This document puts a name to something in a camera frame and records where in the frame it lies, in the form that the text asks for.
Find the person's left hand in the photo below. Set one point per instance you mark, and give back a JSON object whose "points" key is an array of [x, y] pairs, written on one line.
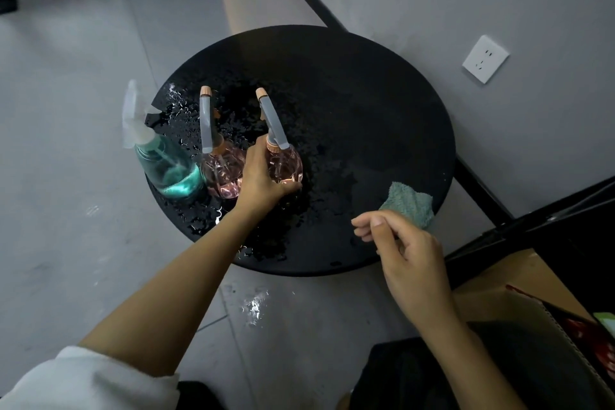
{"points": [[257, 188]]}

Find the person's right hand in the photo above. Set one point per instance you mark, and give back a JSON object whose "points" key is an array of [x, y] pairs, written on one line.
{"points": [[418, 275]]}

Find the pink spray bottle grey nozzle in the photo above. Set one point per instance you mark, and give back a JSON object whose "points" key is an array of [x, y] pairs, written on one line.
{"points": [[288, 167], [223, 174]]}

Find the green cleaning cloth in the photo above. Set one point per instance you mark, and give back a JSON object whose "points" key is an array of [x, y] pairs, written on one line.
{"points": [[408, 203]]}

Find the green spray bottle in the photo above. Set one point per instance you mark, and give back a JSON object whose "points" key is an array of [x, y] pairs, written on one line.
{"points": [[170, 169]]}

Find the black metal rack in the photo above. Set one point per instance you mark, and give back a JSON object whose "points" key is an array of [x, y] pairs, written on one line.
{"points": [[567, 236]]}

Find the person's left forearm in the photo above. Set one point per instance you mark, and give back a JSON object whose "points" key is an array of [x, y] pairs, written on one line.
{"points": [[168, 299]]}

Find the person's light shoe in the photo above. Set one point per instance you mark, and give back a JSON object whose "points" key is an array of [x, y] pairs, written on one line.
{"points": [[343, 402]]}

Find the person's white sleeve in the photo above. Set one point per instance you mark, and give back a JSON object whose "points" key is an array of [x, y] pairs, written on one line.
{"points": [[86, 381]]}

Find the brown cardboard box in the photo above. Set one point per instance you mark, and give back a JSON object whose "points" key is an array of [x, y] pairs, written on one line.
{"points": [[509, 280]]}

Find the round black table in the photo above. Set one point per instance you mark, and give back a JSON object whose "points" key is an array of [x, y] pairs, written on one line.
{"points": [[375, 112]]}

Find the green white label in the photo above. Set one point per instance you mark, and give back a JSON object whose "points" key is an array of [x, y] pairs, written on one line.
{"points": [[606, 323]]}

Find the white wall socket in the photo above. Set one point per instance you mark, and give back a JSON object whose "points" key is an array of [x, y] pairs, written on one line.
{"points": [[485, 59]]}

